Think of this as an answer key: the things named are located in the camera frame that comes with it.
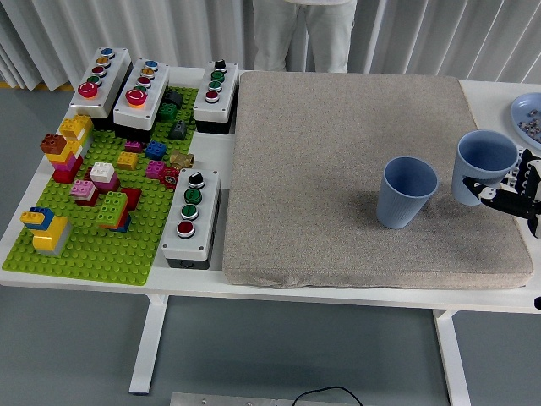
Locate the yellow brown red brick tower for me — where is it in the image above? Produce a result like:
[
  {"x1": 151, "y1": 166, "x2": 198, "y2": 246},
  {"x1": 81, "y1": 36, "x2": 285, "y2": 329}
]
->
[{"x1": 39, "y1": 113, "x2": 95, "y2": 184}]

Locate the black cable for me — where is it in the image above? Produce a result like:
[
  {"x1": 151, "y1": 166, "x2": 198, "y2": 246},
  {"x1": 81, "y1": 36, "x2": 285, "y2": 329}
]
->
[{"x1": 293, "y1": 386, "x2": 363, "y2": 406}]

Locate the grey-brown fabric mat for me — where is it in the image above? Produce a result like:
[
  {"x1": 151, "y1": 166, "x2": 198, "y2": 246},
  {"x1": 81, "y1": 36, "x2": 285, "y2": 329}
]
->
[{"x1": 220, "y1": 70, "x2": 534, "y2": 291}]

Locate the red valve handwheel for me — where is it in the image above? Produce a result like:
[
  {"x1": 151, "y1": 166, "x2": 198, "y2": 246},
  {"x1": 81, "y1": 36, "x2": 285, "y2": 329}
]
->
[{"x1": 159, "y1": 166, "x2": 181, "y2": 189}]

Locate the blue ribbed cup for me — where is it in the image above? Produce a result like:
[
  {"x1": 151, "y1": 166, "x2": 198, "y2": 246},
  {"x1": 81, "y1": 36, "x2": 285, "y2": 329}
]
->
[
  {"x1": 375, "y1": 156, "x2": 440, "y2": 230},
  {"x1": 451, "y1": 129, "x2": 520, "y2": 207}
]

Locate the pink white red brick stack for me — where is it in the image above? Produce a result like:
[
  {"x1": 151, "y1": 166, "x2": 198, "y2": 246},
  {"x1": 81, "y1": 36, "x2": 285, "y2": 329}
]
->
[{"x1": 69, "y1": 178, "x2": 101, "y2": 207}]

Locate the dark green brick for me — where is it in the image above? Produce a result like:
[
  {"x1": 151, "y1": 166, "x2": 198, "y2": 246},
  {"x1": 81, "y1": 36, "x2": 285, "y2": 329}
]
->
[{"x1": 156, "y1": 102, "x2": 179, "y2": 123}]

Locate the brass valve fitting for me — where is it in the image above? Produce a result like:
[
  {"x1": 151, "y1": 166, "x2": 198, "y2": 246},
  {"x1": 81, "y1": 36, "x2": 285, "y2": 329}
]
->
[{"x1": 169, "y1": 151, "x2": 195, "y2": 169}]

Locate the green studded baseplate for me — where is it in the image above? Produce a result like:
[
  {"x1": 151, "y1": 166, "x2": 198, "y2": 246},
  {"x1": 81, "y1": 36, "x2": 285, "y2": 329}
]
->
[{"x1": 2, "y1": 86, "x2": 199, "y2": 288}]

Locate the white pleated curtain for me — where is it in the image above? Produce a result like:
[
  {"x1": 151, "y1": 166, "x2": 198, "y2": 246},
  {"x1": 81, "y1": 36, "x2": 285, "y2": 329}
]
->
[{"x1": 0, "y1": 0, "x2": 541, "y2": 91}]

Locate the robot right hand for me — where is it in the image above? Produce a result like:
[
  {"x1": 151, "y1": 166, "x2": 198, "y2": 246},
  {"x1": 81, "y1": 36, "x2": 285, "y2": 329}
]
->
[{"x1": 461, "y1": 147, "x2": 541, "y2": 238}]

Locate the yellow blue grey brick stack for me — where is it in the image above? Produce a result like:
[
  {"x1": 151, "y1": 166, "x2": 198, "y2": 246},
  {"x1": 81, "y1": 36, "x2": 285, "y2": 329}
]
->
[{"x1": 19, "y1": 206, "x2": 74, "y2": 258}]

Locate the white table leg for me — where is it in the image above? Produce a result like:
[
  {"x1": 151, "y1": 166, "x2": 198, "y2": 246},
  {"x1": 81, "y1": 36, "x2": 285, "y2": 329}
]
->
[
  {"x1": 433, "y1": 309, "x2": 472, "y2": 406},
  {"x1": 128, "y1": 294, "x2": 169, "y2": 397}
]

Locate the person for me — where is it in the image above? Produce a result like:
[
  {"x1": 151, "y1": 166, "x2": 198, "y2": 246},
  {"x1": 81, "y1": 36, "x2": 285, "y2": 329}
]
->
[{"x1": 252, "y1": 0, "x2": 358, "y2": 74}]

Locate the blue plate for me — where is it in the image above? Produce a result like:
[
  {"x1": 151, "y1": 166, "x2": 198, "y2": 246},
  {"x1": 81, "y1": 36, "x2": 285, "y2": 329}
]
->
[{"x1": 509, "y1": 92, "x2": 541, "y2": 150}]

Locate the green orange blue brick stack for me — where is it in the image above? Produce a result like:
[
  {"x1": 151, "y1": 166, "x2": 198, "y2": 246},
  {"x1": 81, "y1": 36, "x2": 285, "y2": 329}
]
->
[{"x1": 95, "y1": 190, "x2": 132, "y2": 234}]

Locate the five-button control box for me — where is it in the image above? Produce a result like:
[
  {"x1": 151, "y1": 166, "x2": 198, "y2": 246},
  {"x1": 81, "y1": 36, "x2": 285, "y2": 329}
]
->
[
  {"x1": 68, "y1": 47, "x2": 134, "y2": 130},
  {"x1": 112, "y1": 58, "x2": 171, "y2": 143}
]

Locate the four-button control box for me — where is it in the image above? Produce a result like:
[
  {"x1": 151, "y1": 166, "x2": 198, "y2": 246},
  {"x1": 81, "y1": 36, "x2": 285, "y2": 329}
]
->
[
  {"x1": 161, "y1": 167, "x2": 222, "y2": 271},
  {"x1": 192, "y1": 58, "x2": 240, "y2": 135}
]

